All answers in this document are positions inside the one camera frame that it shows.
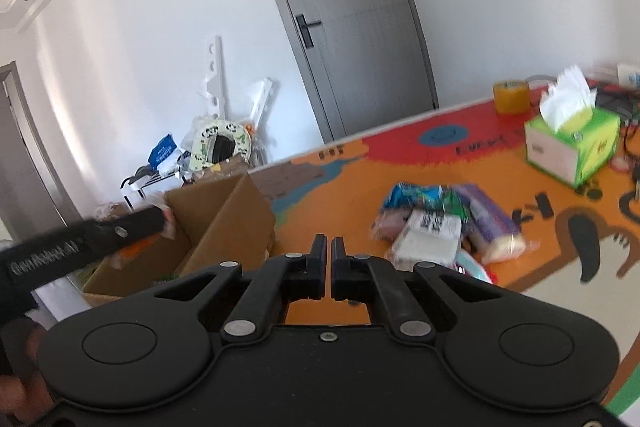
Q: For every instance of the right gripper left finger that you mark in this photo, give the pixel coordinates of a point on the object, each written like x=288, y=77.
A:
x=268, y=292

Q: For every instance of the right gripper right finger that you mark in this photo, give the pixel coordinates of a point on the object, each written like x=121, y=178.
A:
x=375, y=282

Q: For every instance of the pink snack pack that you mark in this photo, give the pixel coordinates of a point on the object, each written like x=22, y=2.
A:
x=389, y=223

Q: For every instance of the white labelled snack pack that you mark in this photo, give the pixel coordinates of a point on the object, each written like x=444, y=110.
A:
x=428, y=236

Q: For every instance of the blue snack packet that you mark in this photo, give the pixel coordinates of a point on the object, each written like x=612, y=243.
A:
x=412, y=196

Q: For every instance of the blue green candy packet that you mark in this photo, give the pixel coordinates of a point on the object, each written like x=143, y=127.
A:
x=453, y=204

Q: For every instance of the purple bread pack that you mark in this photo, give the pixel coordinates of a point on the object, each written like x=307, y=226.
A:
x=493, y=233

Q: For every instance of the red blue striped packet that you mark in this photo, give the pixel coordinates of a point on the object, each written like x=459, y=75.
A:
x=466, y=264

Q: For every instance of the person left hand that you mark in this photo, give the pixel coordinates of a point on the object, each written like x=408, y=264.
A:
x=29, y=401

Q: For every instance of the small brown cardboard box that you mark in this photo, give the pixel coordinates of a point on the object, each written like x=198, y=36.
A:
x=111, y=211

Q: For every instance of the SF cardboard box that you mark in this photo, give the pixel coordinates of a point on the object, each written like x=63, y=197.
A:
x=233, y=166

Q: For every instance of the panda toilet seat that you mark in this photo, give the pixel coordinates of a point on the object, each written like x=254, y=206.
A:
x=217, y=140

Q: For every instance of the blue plastic bag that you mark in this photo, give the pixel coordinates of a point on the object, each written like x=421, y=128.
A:
x=162, y=151

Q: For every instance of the tall white foam board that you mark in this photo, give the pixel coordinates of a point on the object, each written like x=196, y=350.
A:
x=212, y=85

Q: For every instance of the colourful cartoon table mat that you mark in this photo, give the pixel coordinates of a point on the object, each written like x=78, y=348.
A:
x=487, y=194

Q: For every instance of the yellow tape roll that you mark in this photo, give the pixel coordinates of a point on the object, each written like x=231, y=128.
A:
x=511, y=97

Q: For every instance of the green tissue box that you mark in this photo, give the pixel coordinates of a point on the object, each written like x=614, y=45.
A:
x=571, y=138

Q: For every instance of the grey door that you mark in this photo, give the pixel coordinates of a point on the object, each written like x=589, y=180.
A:
x=364, y=63

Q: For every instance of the white power strip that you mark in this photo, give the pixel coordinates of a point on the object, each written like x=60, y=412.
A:
x=628, y=75

